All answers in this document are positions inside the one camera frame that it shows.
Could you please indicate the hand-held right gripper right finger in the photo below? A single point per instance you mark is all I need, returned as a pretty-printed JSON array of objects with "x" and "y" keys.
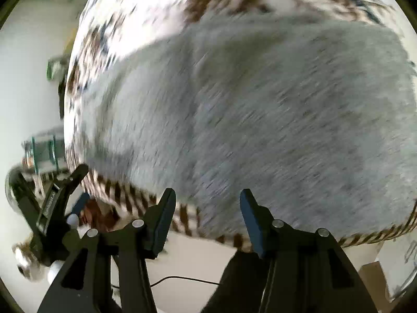
[{"x": 255, "y": 225}]

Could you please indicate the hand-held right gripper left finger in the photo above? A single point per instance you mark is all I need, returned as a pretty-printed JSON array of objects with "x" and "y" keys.
[{"x": 163, "y": 221}]

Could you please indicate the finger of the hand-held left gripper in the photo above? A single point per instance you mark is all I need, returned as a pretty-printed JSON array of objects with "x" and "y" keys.
[
  {"x": 62, "y": 195},
  {"x": 81, "y": 202}
]

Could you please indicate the person's dark trouser leg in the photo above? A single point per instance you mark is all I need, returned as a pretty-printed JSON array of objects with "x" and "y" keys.
[{"x": 237, "y": 283}]

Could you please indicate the green plastic bag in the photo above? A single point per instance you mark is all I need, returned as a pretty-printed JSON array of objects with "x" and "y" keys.
[{"x": 58, "y": 68}]

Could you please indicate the floral bed sheet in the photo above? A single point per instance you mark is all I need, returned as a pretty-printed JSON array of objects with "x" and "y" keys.
[{"x": 146, "y": 9}]

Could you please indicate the flat cardboard box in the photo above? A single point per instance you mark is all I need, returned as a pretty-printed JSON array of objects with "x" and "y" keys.
[{"x": 374, "y": 278}]

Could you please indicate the grey fleece blanket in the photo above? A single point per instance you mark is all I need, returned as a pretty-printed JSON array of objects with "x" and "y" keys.
[{"x": 260, "y": 114}]

